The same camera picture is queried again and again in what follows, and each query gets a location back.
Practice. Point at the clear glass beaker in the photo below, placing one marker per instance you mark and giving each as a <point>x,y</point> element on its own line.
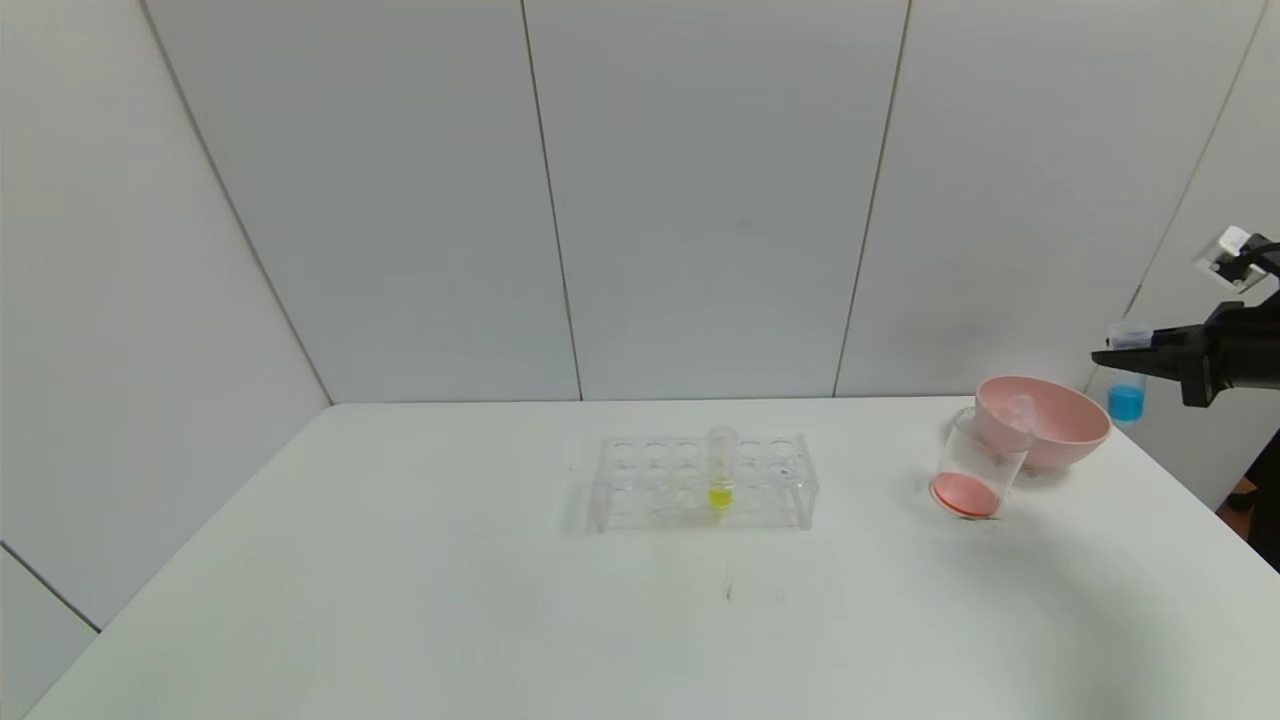
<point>970,490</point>

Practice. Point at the blue pigment test tube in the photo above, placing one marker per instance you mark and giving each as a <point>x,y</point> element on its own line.
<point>1127,402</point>

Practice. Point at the red pigment test tube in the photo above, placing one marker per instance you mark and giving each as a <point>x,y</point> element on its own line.
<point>1020,412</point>

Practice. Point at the yellow pigment test tube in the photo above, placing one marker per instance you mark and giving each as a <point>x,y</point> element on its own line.
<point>720,493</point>

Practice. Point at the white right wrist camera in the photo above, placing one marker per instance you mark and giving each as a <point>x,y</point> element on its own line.
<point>1228,250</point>

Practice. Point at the dark background object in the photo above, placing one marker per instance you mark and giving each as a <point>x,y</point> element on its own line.
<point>1268,500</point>

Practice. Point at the pink bowl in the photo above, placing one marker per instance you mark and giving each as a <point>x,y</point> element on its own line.
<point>1070,430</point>

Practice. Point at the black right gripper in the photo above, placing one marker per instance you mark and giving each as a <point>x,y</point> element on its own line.
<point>1197,360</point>

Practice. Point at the clear plastic test tube rack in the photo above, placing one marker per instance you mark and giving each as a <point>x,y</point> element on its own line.
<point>660,490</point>

